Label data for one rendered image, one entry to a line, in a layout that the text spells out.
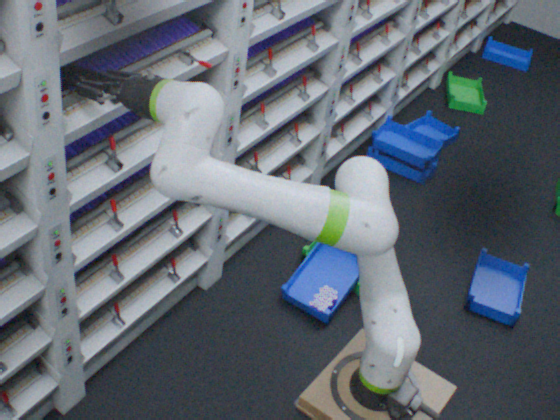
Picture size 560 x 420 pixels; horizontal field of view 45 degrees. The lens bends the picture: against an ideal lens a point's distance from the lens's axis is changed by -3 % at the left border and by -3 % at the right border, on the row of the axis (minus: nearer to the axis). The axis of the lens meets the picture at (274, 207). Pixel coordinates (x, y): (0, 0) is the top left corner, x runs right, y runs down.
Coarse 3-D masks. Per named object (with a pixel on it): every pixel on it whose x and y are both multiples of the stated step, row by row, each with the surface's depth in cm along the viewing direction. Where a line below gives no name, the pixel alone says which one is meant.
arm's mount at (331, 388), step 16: (352, 352) 196; (336, 368) 190; (352, 368) 191; (416, 368) 194; (320, 384) 186; (336, 384) 186; (416, 384) 189; (432, 384) 190; (448, 384) 191; (304, 400) 181; (320, 400) 182; (336, 400) 182; (352, 400) 183; (432, 400) 186; (448, 400) 189; (320, 416) 180; (336, 416) 178; (352, 416) 179; (368, 416) 180; (384, 416) 180; (416, 416) 181
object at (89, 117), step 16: (176, 16) 191; (192, 16) 193; (208, 16) 190; (144, 32) 182; (224, 32) 190; (208, 48) 188; (224, 48) 191; (176, 64) 179; (80, 112) 156; (96, 112) 158; (112, 112) 162; (64, 128) 149; (80, 128) 154; (96, 128) 161; (64, 144) 154
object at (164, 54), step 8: (200, 32) 187; (208, 32) 189; (184, 40) 182; (192, 40) 184; (200, 40) 187; (208, 40) 188; (168, 48) 178; (176, 48) 179; (184, 48) 182; (152, 56) 174; (160, 56) 175; (168, 56) 178; (136, 64) 170; (144, 64) 171; (152, 64) 174; (128, 72) 167; (136, 72) 170; (72, 96) 155; (80, 96) 156; (64, 104) 153; (72, 104) 155; (80, 104) 156
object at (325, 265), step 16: (320, 256) 264; (336, 256) 263; (352, 256) 263; (304, 272) 260; (320, 272) 260; (336, 272) 259; (352, 272) 259; (288, 288) 255; (304, 288) 256; (336, 288) 255; (352, 288) 254; (304, 304) 247
